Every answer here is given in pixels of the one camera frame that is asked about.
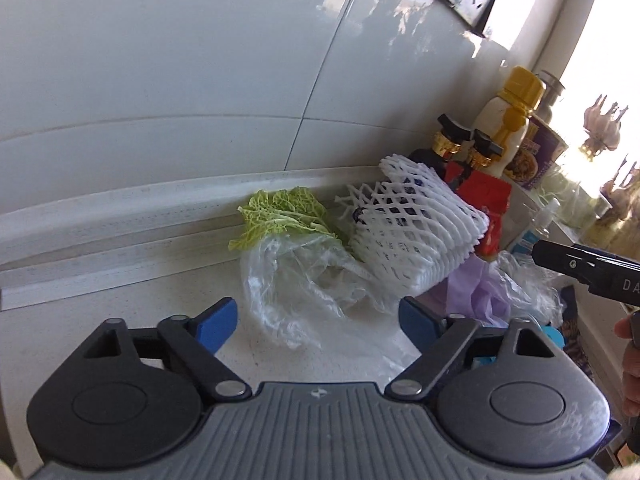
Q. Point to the person's right hand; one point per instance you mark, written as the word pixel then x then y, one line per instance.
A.
pixel 632 380

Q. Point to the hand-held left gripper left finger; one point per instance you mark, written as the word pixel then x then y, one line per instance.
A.
pixel 215 325

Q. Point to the purple instant noodle cup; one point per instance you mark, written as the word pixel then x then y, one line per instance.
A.
pixel 535 160

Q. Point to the dark snack wrapper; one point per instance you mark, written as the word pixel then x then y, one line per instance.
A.
pixel 570 300

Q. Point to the clear plastic bag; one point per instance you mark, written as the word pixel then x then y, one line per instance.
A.
pixel 530 285
pixel 295 285

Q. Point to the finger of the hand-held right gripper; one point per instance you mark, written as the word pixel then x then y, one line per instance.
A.
pixel 560 257

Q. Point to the white foam net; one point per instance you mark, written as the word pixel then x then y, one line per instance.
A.
pixel 420 230

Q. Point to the red snack packet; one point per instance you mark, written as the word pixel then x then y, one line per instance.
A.
pixel 492 210

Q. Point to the glass bowl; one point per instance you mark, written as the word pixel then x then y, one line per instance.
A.
pixel 560 185

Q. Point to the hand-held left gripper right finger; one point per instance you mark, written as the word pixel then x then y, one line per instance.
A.
pixel 417 322

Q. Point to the hanging garlic bunch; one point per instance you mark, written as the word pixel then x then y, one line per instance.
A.
pixel 602 125

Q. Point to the purple plastic bag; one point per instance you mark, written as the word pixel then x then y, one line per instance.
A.
pixel 475 290

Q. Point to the white bottle with yellow cap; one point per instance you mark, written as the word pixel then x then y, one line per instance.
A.
pixel 505 125

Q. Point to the curly green cabbage leaf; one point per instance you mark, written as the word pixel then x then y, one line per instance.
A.
pixel 285 212

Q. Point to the clear spray bottle blue label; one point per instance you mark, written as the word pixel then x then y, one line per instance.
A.
pixel 532 240

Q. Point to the sprouting garlic tub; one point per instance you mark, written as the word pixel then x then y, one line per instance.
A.
pixel 620 195

